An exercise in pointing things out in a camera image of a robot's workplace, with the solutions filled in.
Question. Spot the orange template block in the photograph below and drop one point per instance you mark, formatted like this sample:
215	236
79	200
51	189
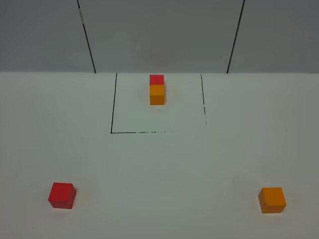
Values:
157	95

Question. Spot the red template block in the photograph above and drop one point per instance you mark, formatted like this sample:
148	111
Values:
156	79

